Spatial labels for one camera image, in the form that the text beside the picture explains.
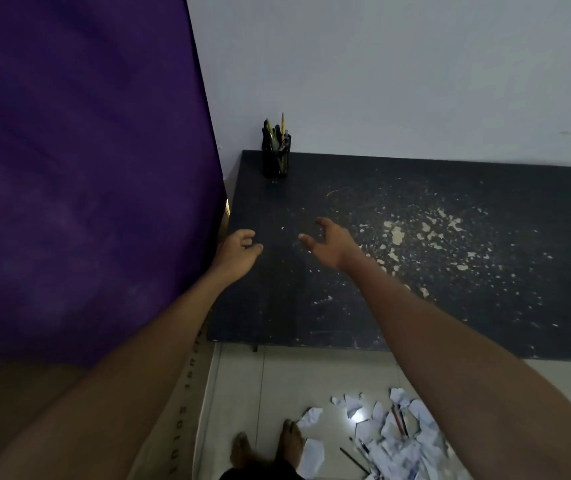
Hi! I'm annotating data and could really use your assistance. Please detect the person's left hand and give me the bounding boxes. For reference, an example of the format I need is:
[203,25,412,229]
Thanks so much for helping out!
[211,229,265,281]

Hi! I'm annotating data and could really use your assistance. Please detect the person's right hand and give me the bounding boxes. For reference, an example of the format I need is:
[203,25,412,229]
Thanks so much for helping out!
[299,217,367,271]

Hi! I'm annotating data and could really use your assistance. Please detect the person's left forearm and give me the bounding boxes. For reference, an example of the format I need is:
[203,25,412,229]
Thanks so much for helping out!
[0,262,228,480]

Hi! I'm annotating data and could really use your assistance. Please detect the person's right forearm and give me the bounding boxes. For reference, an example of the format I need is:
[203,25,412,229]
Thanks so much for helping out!
[339,251,571,480]

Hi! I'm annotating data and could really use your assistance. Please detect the black mesh pen holder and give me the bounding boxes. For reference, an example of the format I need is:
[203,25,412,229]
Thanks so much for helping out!
[263,134,292,179]

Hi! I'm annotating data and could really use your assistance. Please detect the purple fabric curtain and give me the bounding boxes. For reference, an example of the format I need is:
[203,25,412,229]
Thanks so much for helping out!
[0,0,228,368]

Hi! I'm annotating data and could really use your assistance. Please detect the person's right foot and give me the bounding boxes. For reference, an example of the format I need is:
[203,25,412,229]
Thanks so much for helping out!
[275,419,307,466]

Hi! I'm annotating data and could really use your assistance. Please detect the person's foot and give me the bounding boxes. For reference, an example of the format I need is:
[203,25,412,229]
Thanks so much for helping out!
[275,419,307,466]
[230,432,254,469]

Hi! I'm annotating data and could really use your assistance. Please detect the person's left foot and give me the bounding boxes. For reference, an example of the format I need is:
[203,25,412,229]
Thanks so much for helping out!
[230,432,254,469]

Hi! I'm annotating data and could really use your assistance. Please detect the person's black shorts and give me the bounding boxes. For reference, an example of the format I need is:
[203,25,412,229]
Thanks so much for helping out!
[219,460,307,480]

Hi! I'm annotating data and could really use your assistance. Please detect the pile of white paper scraps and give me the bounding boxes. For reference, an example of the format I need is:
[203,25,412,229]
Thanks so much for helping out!
[296,387,462,480]

